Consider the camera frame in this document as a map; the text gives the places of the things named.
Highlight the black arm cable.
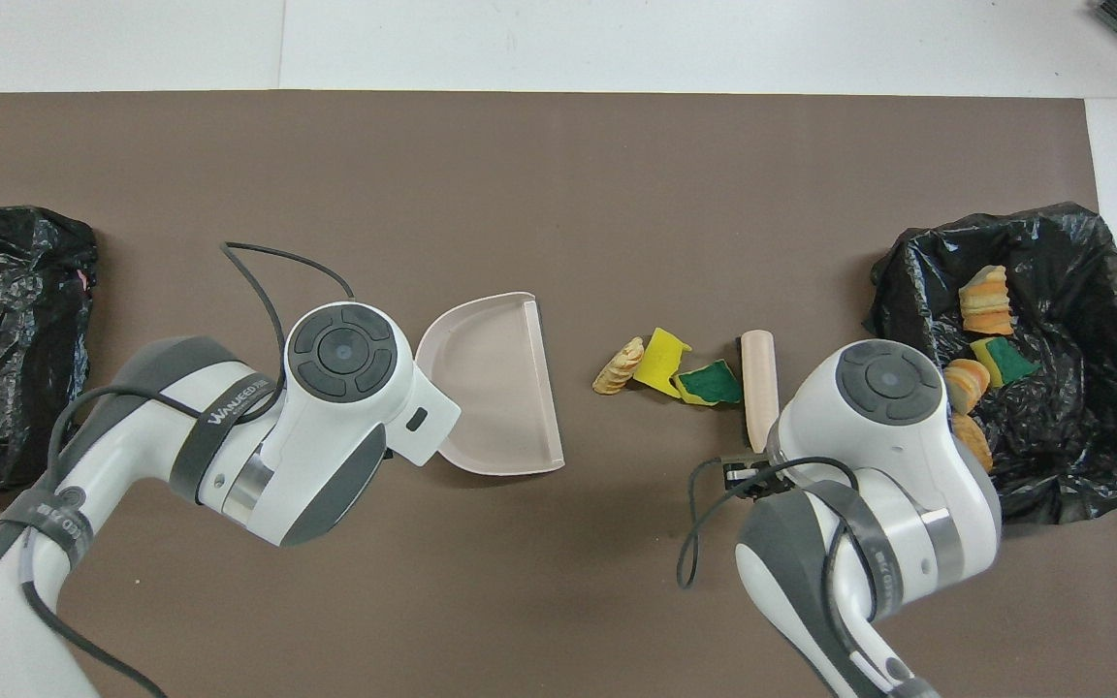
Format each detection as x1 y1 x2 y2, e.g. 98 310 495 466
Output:
20 240 358 698
677 456 860 621

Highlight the beige rock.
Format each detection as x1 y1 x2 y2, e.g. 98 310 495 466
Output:
592 336 646 396

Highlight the small pale bread chunk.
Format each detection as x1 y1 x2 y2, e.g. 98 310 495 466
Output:
943 359 991 416

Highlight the large pale bread chunk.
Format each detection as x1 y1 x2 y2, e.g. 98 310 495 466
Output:
958 265 1013 336

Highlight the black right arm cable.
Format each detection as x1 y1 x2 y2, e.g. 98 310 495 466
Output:
677 456 860 621

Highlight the brown table mat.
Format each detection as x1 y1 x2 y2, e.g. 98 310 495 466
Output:
0 90 1117 698

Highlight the small yellow green sponge piece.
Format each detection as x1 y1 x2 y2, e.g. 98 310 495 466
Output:
969 336 1041 389

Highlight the beige hand brush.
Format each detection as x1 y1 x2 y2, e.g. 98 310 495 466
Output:
739 330 779 455

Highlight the beige plastic dustpan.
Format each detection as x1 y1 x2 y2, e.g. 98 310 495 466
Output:
414 292 566 476

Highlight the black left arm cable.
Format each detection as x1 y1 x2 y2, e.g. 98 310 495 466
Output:
20 240 358 698

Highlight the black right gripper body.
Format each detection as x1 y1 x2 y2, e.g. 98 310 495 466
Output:
719 449 781 497

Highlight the brown bread roll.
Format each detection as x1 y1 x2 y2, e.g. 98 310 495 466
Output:
951 414 994 476

